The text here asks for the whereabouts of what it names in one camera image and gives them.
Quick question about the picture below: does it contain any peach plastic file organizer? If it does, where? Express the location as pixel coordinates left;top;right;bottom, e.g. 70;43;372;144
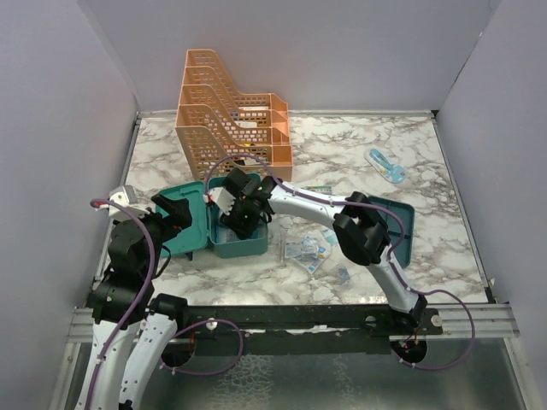
175;49;293;181

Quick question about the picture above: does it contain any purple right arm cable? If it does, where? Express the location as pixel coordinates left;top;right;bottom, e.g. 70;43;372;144
203;153;476;371

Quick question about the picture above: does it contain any blue toothbrush blister pack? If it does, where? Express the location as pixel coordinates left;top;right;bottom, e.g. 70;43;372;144
365;148;407;184

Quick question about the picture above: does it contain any green white glove packet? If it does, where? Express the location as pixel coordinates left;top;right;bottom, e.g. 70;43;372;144
306;185;332;196

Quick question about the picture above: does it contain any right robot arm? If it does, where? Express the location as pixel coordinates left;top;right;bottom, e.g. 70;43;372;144
205;168;427;334

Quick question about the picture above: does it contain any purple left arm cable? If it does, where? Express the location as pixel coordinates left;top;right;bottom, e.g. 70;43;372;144
80;197;246;407

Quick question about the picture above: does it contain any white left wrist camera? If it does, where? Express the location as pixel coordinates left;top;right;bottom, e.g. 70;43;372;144
91;184;149;222

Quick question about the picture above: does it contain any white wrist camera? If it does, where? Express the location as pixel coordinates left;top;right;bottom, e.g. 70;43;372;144
203;187;236;215
91;184;149;222

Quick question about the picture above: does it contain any teal divided tray insert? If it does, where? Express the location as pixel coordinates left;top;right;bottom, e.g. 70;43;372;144
368;196;415;268

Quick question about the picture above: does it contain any blue white dressing packet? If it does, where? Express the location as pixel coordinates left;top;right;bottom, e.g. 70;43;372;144
321;229;338;246

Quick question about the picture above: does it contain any small clear blue packet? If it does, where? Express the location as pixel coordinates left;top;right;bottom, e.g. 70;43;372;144
336;265;350;286

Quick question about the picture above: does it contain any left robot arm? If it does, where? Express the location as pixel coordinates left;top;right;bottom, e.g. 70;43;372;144
75;186;192;409

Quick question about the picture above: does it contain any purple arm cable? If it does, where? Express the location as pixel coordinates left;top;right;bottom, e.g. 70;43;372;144
203;153;476;371
80;197;246;407

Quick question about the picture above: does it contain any clear blue gauze packet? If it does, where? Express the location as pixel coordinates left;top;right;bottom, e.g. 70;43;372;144
215;225;266;243

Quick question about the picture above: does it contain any teal plastic medicine box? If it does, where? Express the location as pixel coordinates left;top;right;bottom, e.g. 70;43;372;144
159;181;268;260

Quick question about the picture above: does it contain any black metal base rail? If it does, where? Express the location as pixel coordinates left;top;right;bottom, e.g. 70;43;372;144
150;304;442;356

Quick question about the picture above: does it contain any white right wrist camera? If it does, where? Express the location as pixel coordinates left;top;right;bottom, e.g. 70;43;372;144
203;187;236;215

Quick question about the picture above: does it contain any clear bag of wipes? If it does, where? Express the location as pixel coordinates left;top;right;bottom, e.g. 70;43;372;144
282;231;332;275

